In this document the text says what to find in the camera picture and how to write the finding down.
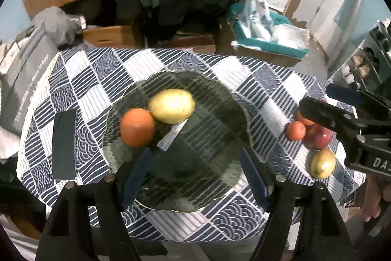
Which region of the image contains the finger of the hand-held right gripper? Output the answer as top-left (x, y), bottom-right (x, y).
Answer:
top-left (325, 83), bottom-right (391, 118)
top-left (299, 97), bottom-right (359, 135)

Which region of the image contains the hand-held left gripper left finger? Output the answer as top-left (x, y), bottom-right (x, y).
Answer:
top-left (36, 147), bottom-right (152, 261)

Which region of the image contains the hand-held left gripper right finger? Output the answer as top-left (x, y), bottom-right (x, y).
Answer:
top-left (240, 147), bottom-right (352, 261)

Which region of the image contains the red apple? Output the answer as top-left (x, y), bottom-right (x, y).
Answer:
top-left (303, 123), bottom-right (334, 150)

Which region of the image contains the small orange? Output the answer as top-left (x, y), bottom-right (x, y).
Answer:
top-left (285, 121), bottom-right (306, 141)

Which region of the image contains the large orange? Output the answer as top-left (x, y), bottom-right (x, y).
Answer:
top-left (120, 108), bottom-right (156, 148)

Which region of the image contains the small yellow mango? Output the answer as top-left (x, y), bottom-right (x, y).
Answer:
top-left (311, 149), bottom-right (337, 179)

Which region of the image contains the large yellow mango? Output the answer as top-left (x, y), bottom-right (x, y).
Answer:
top-left (149, 89), bottom-right (196, 125)

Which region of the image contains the person's right hand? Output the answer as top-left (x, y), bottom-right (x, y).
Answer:
top-left (361, 172), bottom-right (391, 235)

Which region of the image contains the shoe rack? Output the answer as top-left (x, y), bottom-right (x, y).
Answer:
top-left (330, 18), bottom-right (391, 93)

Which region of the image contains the dark blue flat pad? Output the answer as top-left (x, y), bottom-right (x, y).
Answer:
top-left (52, 110), bottom-right (77, 180)

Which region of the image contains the clear plastic bag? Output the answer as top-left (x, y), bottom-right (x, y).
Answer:
top-left (270, 24), bottom-right (310, 50)

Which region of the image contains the teal box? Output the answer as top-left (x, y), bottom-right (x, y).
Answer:
top-left (228, 2), bottom-right (310, 59)

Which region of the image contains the white printed plastic bag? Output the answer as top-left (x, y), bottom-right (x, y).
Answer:
top-left (234, 0), bottom-right (274, 41)

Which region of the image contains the blue white patterned tablecloth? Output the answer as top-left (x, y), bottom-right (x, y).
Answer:
top-left (17, 47), bottom-right (367, 242)

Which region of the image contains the white cloth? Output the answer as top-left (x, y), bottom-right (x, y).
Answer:
top-left (0, 126), bottom-right (22, 159)

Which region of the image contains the cardboard box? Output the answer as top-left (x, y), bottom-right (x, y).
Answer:
top-left (159, 35), bottom-right (217, 54)
top-left (82, 25), bottom-right (136, 48)

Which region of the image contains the grey tote bag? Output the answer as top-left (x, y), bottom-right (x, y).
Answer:
top-left (0, 25), bottom-right (60, 133)

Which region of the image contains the grey jacket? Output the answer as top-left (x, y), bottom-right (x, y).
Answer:
top-left (32, 6), bottom-right (87, 46)

